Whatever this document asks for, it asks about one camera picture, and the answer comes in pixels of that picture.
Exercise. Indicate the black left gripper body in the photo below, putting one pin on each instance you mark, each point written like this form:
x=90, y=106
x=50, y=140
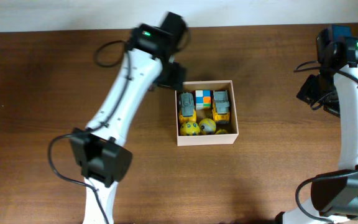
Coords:
x=169, y=77

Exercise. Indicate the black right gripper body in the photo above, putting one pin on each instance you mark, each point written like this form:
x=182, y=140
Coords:
x=313, y=93

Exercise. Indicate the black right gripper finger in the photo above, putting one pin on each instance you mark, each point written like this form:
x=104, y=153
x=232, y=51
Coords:
x=309, y=92
x=332, y=107

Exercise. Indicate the yellow toy truck grey cab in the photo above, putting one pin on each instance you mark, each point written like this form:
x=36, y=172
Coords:
x=186, y=111

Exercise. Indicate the multicoloured puzzle cube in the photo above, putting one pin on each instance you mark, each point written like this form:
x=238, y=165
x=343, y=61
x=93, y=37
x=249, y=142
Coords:
x=203, y=99

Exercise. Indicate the yellow ball blue letters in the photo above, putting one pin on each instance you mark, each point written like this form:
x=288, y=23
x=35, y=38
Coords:
x=189, y=128

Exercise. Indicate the yellow toy dump truck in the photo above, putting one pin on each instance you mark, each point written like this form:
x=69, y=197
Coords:
x=221, y=107

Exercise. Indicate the yellow minion ball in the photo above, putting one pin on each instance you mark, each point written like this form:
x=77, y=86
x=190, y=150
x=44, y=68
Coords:
x=207, y=126

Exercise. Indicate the yellow wooden rattle drum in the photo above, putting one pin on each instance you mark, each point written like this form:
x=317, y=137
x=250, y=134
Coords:
x=221, y=131

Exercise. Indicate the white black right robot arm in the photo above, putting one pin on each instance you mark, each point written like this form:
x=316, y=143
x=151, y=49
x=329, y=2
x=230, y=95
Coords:
x=331, y=197

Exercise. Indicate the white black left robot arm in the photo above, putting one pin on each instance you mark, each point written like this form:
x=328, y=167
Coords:
x=99, y=148

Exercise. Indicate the white cardboard box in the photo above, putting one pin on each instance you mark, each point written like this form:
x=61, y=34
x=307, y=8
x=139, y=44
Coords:
x=232, y=127

